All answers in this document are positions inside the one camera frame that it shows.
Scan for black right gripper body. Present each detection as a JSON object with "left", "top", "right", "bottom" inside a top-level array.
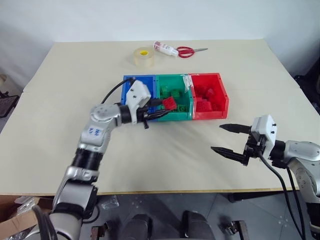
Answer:
[{"left": 241, "top": 133, "right": 267, "bottom": 168}]

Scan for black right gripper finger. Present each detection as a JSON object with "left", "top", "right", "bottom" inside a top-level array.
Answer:
[
  {"left": 219, "top": 123, "right": 252, "bottom": 135},
  {"left": 210, "top": 146, "right": 245, "bottom": 162}
]

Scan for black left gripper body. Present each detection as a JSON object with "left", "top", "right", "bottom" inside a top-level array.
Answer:
[{"left": 136, "top": 99, "right": 154, "bottom": 131}]

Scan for green plastic bin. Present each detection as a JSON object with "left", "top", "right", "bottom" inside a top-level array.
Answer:
[{"left": 155, "top": 74, "right": 195, "bottom": 123}]

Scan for blue plastic bin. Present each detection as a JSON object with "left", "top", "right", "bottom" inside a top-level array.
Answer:
[{"left": 120, "top": 74, "right": 159, "bottom": 123}]

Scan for red plastic bin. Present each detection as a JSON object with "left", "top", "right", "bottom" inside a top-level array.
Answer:
[{"left": 188, "top": 72, "right": 230, "bottom": 120}]

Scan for crumpled clear tape piece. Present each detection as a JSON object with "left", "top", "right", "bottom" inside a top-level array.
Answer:
[{"left": 182, "top": 74, "right": 194, "bottom": 94}]

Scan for large red toy brick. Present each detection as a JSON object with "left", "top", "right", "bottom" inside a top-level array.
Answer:
[{"left": 196, "top": 100, "right": 214, "bottom": 114}]

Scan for clear packing tape roll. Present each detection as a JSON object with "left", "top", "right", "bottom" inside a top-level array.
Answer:
[{"left": 132, "top": 46, "right": 156, "bottom": 68}]

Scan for white glue bottle red label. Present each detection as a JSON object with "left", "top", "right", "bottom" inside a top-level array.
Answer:
[{"left": 153, "top": 41, "right": 179, "bottom": 58}]

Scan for black office chair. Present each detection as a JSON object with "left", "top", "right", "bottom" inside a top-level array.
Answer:
[{"left": 294, "top": 71, "right": 320, "bottom": 114}]

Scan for dark rounded shape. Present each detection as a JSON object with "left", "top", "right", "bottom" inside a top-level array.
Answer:
[
  {"left": 128, "top": 214, "right": 154, "bottom": 240},
  {"left": 182, "top": 210, "right": 215, "bottom": 240}
]

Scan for small clear plastic bag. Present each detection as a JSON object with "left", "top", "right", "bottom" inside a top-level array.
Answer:
[{"left": 100, "top": 195, "right": 120, "bottom": 211}]

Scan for black mesh crate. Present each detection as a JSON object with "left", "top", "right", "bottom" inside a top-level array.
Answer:
[{"left": 0, "top": 91, "right": 21, "bottom": 119}]

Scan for cardboard box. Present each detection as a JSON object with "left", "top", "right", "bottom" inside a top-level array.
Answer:
[{"left": 0, "top": 194, "right": 55, "bottom": 240}]

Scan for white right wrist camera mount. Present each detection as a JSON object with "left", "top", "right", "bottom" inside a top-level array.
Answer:
[{"left": 249, "top": 114, "right": 277, "bottom": 161}]

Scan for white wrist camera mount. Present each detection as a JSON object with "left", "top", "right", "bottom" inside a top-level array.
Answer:
[
  {"left": 124, "top": 79, "right": 152, "bottom": 125},
  {"left": 249, "top": 114, "right": 277, "bottom": 161}
]

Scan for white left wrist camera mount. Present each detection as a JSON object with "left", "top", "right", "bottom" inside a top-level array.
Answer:
[{"left": 124, "top": 79, "right": 152, "bottom": 125}]

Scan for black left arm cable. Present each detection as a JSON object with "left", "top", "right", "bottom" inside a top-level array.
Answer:
[{"left": 100, "top": 77, "right": 136, "bottom": 105}]

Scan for red handled scissors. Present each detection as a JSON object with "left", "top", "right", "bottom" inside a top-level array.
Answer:
[{"left": 176, "top": 45, "right": 209, "bottom": 59}]

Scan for brown metal bracket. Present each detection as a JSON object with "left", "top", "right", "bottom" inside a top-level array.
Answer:
[
  {"left": 219, "top": 219, "right": 249, "bottom": 240},
  {"left": 90, "top": 225, "right": 111, "bottom": 240}
]

